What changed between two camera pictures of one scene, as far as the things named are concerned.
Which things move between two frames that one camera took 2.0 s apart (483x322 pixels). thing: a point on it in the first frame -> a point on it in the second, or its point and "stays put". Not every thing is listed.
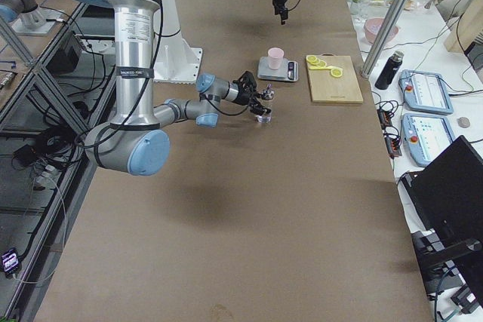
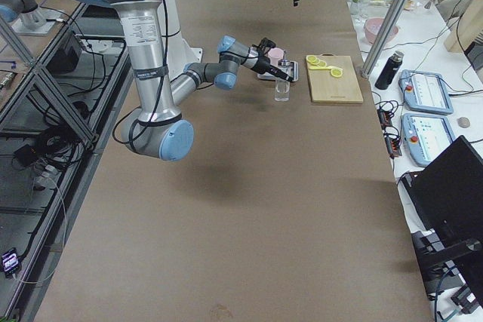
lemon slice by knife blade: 336,72 stays put
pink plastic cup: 275,57 stays put
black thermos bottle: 389,70 stays put
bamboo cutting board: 326,88 stays put
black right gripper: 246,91 -> 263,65
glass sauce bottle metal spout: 267,94 -> 282,87
